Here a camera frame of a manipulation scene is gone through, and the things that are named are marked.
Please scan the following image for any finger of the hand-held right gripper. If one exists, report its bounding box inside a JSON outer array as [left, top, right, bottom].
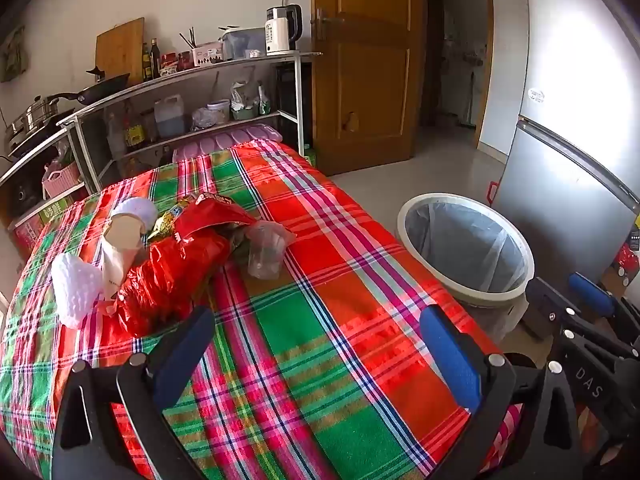
[[567, 271, 640, 346], [525, 276, 640, 441]]

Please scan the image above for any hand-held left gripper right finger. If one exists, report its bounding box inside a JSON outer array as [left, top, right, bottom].
[[410, 304, 608, 480]]

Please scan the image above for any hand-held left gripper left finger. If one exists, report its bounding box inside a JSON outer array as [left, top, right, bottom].
[[50, 305, 216, 480]]

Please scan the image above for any red plastic bag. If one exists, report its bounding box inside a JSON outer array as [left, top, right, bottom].
[[112, 230, 236, 338]]

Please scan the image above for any white round trash bin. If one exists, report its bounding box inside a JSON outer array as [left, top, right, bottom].
[[397, 192, 536, 341]]

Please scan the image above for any clear plastic cup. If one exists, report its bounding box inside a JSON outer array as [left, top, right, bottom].
[[245, 220, 297, 281]]

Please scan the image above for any gold snack wrapper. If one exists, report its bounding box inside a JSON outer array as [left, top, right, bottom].
[[147, 197, 193, 246]]

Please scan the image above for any red snack packet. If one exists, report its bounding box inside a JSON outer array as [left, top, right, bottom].
[[175, 191, 258, 241]]

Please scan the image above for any red bag beside refrigerator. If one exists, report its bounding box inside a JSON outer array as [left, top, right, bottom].
[[612, 242, 640, 286]]

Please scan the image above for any silver refrigerator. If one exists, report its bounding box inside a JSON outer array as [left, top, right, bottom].
[[492, 0, 640, 291]]

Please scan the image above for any red green plaid cloth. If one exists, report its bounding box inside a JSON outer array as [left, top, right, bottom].
[[0, 139, 526, 480]]

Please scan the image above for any green red cardboard box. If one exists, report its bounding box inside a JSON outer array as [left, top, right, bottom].
[[10, 195, 77, 257]]

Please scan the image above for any pink woven basket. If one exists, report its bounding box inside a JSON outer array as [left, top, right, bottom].
[[42, 160, 82, 199]]

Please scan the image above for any pink lid storage box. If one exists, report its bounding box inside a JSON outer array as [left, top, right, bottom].
[[172, 122, 283, 163]]

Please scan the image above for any black rice cooker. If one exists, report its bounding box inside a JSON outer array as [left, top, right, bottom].
[[7, 180, 38, 218]]

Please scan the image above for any yellow label sauce bottle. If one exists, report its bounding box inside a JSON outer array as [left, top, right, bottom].
[[125, 110, 146, 150]]

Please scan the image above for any clear plastic bottle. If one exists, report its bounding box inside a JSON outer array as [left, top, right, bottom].
[[105, 112, 126, 158]]

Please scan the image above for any crumpled clear plastic bag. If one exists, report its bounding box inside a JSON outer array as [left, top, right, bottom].
[[190, 107, 217, 132]]

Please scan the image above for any plastic jug dark liquid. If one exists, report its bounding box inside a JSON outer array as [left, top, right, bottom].
[[154, 95, 187, 138]]

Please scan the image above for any white lidded container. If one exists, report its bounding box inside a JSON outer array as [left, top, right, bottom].
[[206, 99, 231, 126]]

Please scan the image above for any low white shelf unit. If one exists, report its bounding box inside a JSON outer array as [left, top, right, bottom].
[[0, 125, 88, 228]]

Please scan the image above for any black induction cooker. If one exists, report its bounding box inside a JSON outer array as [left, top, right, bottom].
[[4, 127, 68, 160]]

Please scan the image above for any green bowl with bags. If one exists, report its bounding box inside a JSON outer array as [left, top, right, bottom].
[[230, 80, 261, 121]]

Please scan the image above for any tall white metal rack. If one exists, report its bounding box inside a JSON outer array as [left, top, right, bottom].
[[57, 51, 323, 196]]

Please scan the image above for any steel cooking pot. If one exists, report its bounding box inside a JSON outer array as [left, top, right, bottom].
[[5, 94, 62, 147]]

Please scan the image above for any black frying pan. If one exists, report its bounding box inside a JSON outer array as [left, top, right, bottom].
[[47, 72, 131, 107]]

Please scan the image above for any wooden door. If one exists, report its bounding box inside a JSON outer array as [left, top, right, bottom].
[[310, 0, 427, 177]]

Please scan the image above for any pink chopstick holder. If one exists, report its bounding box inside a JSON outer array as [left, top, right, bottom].
[[192, 42, 224, 68]]

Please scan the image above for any wooden cutting board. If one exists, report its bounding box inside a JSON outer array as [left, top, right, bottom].
[[95, 17, 146, 86]]

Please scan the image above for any clear plastic storage container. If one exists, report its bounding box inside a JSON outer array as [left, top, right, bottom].
[[220, 27, 268, 61]]

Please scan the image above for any white black electric kettle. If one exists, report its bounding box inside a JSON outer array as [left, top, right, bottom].
[[265, 4, 304, 56]]

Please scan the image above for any hanging grey cloth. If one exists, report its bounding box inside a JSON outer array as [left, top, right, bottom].
[[0, 25, 28, 83]]

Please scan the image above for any metal door handle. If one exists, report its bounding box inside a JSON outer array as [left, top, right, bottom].
[[312, 7, 347, 41]]

